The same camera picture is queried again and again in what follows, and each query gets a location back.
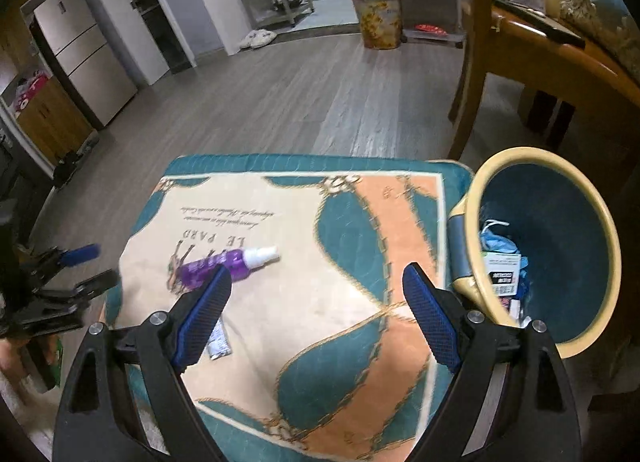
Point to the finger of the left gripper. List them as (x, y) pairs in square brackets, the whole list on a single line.
[(85, 290), (60, 258)]

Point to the yellow rimmed teal trash bin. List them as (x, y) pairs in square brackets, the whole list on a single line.
[(559, 222)]

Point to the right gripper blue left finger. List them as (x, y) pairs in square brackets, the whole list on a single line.
[(195, 315)]

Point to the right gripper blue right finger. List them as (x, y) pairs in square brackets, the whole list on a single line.
[(430, 308)]

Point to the white slippers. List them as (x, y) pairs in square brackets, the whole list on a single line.
[(258, 39)]

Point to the person's left hand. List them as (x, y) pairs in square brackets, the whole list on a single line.
[(11, 363)]

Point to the silver refrigerator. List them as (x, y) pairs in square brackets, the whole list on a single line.
[(81, 55)]

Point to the purple spray bottle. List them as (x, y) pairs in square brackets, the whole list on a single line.
[(240, 263)]

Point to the floral kitchen trash can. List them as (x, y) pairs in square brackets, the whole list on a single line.
[(379, 23)]

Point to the green white medicine box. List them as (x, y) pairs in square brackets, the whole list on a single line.
[(503, 270)]

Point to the blue cloth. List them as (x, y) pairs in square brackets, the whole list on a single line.
[(523, 282)]

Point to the silver medicine foil packet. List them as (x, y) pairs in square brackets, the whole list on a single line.
[(218, 345)]

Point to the blue face mask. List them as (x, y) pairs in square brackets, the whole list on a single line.
[(496, 243)]

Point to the wooden cabinet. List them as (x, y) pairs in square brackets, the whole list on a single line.
[(45, 113)]

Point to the wooden chair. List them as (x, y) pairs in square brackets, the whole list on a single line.
[(589, 79)]

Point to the patterned teal orange mat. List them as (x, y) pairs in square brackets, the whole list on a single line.
[(325, 361)]

